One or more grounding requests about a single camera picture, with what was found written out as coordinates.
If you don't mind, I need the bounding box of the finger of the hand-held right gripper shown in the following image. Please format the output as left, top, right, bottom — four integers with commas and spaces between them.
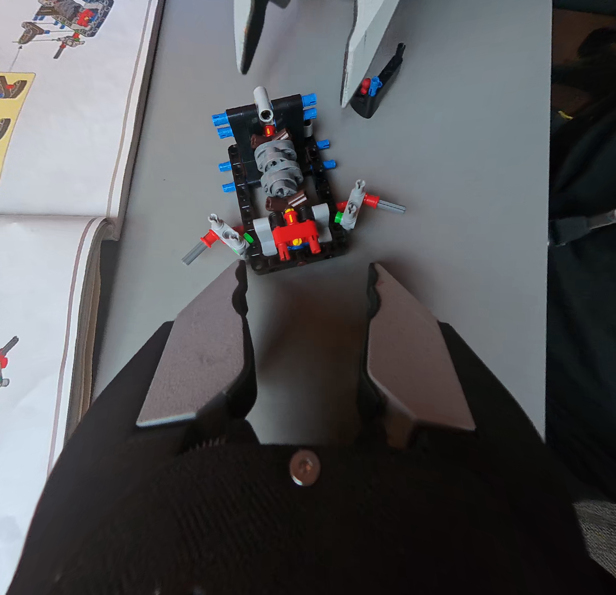
341, 0, 413, 108
233, 0, 300, 74

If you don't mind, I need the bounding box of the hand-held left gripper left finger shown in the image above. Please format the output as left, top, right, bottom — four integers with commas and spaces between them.
136, 260, 258, 427

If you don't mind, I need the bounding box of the lego instruction booklet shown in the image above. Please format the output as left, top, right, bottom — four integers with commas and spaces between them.
0, 0, 170, 480

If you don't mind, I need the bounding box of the black office chair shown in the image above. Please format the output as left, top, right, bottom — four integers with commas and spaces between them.
553, 0, 616, 15

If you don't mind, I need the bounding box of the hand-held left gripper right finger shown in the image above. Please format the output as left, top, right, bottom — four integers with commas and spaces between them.
358, 262, 477, 449

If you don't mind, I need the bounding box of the small black lego subassembly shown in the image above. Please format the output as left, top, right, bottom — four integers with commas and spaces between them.
350, 42, 406, 119

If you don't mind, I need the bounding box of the lego chassis assembly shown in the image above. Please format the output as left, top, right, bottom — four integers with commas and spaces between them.
182, 86, 406, 275

